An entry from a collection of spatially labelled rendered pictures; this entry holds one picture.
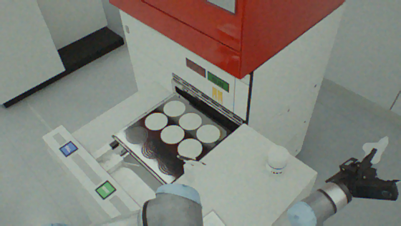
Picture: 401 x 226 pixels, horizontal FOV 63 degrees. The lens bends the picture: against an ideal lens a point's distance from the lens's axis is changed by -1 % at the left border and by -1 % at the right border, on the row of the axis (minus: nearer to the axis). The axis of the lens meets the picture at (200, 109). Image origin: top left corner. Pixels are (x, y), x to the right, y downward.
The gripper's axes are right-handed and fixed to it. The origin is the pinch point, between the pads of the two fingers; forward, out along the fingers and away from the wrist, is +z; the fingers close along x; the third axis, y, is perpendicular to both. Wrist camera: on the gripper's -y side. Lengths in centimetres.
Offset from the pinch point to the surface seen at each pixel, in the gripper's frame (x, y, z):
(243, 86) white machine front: -27, 44, -17
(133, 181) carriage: -11, 58, -68
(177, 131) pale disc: -17, 68, -43
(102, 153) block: -23, 70, -74
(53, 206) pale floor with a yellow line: 18, 161, -124
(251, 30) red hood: -47, 28, -14
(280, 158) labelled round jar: -4.3, 26.4, -21.4
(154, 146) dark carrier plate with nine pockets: -16, 65, -55
